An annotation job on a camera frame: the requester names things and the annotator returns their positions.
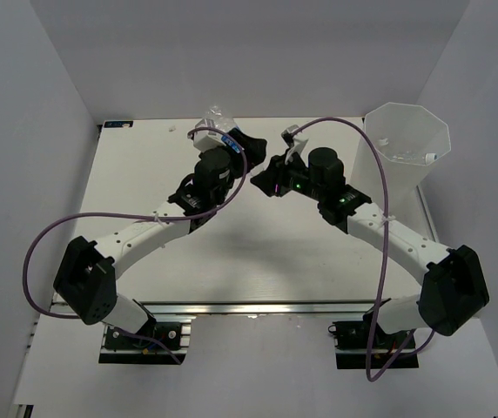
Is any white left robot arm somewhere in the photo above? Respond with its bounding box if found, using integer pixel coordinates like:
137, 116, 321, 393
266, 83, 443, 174
53, 128, 267, 347

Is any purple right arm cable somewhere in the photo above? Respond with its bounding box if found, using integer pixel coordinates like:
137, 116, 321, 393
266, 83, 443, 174
292, 117, 435, 382

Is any aluminium table frame rail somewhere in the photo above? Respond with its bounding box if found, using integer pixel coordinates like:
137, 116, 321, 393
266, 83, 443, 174
143, 300, 374, 315

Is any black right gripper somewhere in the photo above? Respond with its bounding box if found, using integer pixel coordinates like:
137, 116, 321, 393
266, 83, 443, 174
250, 149, 324, 203

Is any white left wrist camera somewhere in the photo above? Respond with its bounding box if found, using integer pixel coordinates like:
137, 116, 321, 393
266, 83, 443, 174
187, 118, 225, 152

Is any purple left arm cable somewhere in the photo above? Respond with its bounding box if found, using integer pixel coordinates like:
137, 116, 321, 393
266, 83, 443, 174
22, 128, 248, 365

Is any water bottle with blue label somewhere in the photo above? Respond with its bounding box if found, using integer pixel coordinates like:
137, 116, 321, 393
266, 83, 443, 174
200, 104, 240, 153

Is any blue label sticker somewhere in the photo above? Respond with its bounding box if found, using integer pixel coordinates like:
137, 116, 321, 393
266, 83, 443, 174
103, 120, 133, 129

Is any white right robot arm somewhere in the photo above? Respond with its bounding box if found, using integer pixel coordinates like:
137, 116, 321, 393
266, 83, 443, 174
251, 147, 489, 347

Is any white translucent plastic bin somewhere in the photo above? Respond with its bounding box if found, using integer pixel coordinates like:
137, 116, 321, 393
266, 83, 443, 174
364, 102, 451, 211

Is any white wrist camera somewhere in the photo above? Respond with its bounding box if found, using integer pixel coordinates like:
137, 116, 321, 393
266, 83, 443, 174
187, 118, 225, 152
281, 125, 309, 165

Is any clear unlabelled plastic bottle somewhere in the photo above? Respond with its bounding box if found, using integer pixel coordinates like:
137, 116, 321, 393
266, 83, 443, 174
391, 151, 438, 165

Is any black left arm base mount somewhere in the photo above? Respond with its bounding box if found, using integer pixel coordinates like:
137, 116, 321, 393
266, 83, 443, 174
98, 315, 193, 366

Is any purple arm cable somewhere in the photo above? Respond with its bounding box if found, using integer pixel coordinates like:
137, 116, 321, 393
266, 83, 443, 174
22, 128, 248, 365
292, 117, 435, 382

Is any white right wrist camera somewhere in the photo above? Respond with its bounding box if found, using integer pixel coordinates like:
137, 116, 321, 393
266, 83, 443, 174
281, 125, 309, 165

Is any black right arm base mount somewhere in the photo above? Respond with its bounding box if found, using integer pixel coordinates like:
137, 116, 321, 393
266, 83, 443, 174
327, 313, 419, 371

